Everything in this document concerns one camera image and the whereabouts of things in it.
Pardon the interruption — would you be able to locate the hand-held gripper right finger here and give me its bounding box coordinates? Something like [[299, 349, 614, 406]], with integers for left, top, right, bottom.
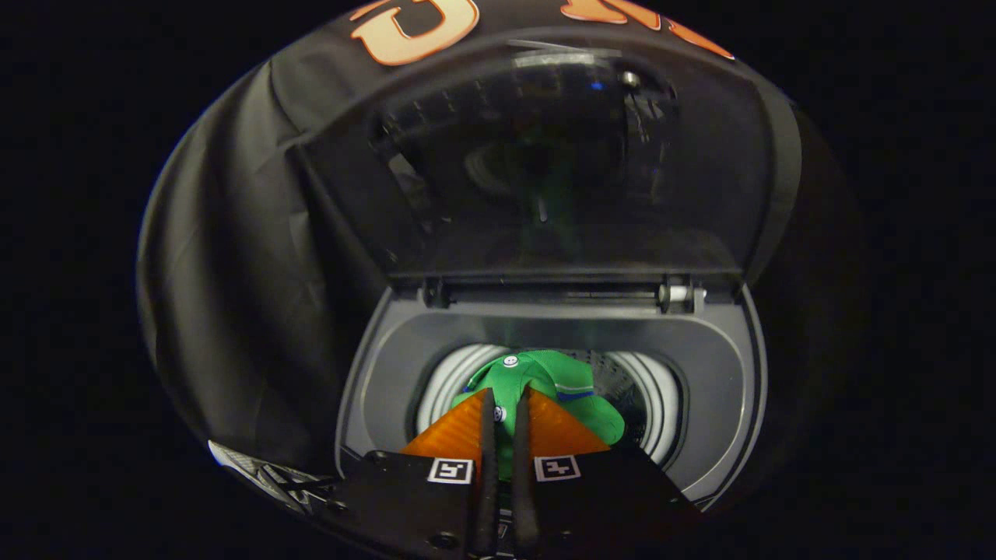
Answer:
[[509, 385, 705, 559]]

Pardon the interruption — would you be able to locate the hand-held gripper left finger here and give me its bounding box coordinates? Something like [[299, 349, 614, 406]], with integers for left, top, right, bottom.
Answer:
[[323, 387, 500, 559]]

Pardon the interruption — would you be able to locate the green polo shirt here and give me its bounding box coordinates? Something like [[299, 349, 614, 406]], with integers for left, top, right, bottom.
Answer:
[[451, 350, 627, 483]]

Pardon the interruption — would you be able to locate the dark glass washing machine lid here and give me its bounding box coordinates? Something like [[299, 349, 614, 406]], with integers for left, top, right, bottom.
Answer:
[[292, 39, 802, 285]]

